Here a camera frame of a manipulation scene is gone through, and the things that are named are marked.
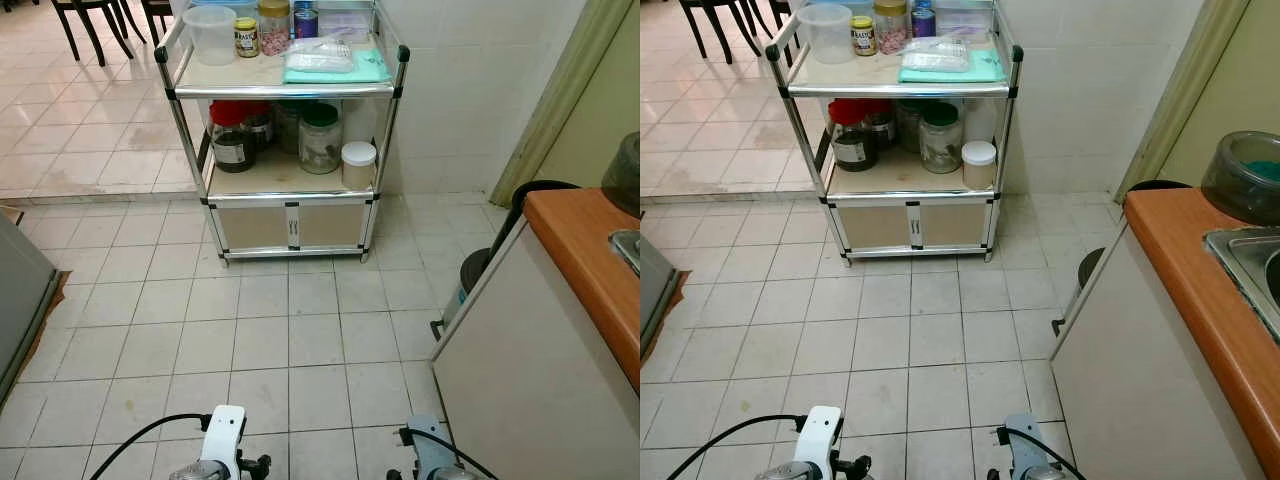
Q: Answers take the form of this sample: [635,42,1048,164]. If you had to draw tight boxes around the clear lidded plastic box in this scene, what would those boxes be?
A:
[315,0,374,47]
[935,0,994,44]

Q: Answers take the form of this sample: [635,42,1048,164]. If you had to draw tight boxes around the teal cloth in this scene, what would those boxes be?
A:
[897,47,1007,85]
[282,47,392,86]

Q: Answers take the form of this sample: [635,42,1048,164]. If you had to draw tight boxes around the stainless steel double sink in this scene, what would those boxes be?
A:
[1204,227,1280,346]
[609,229,641,278]

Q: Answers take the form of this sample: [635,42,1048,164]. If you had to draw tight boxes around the white kitchen cabinet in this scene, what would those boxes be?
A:
[430,213,641,480]
[1050,222,1269,480]

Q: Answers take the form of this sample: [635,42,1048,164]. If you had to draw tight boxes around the green door frame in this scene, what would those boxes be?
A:
[487,0,641,209]
[1113,0,1253,204]

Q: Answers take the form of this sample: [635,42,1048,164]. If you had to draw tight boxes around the white plastic bag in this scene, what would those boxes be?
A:
[903,38,972,73]
[285,38,357,74]

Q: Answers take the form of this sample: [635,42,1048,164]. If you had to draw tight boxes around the gold-lid glass jar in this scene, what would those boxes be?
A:
[257,0,293,57]
[873,0,910,56]

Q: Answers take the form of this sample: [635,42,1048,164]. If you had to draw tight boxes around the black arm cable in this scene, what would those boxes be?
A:
[398,427,499,480]
[994,427,1088,480]
[88,412,213,480]
[667,414,807,480]

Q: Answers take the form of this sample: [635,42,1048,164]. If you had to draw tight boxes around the small red-lid jar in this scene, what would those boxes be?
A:
[246,100,277,152]
[866,99,899,150]

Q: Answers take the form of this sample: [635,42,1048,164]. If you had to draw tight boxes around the grey translucent bowl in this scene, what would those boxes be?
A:
[1200,130,1280,227]
[602,131,641,217]

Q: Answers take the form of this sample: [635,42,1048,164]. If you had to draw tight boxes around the white-lid plastic jar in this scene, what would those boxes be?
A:
[960,140,999,191]
[340,141,379,192]

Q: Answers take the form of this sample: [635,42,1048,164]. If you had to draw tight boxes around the green-lid glass jar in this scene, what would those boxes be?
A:
[918,102,965,175]
[298,103,344,176]

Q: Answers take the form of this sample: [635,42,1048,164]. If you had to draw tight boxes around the aluminium kitchen shelf cart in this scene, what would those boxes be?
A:
[155,0,412,267]
[766,0,1025,267]

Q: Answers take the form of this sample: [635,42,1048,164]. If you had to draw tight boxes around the clear plastic tub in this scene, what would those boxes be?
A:
[183,5,240,67]
[797,3,855,65]

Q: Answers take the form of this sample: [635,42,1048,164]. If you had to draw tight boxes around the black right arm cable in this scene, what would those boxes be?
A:
[398,427,499,480]
[994,427,1088,480]

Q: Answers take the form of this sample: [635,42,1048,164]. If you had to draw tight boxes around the black waste bin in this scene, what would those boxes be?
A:
[445,180,583,311]
[1075,179,1193,296]

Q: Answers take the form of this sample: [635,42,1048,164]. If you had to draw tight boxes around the dark wooden chair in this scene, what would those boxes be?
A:
[765,0,802,42]
[680,0,763,65]
[140,0,177,47]
[50,0,138,68]

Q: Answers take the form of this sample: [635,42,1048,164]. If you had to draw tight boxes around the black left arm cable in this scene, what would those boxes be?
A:
[88,412,213,480]
[667,414,807,480]

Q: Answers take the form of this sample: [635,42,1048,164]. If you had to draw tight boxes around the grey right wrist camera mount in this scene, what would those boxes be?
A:
[407,414,457,480]
[1002,413,1052,480]

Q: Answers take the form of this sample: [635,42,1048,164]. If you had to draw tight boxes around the large red-lid dark jar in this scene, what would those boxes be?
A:
[827,99,880,173]
[207,100,257,174]

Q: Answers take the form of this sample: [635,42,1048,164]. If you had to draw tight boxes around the dark glass jar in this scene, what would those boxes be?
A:
[275,100,303,154]
[896,99,923,153]

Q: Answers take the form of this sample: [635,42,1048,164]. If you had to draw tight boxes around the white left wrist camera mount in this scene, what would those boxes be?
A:
[794,404,845,480]
[199,404,248,480]

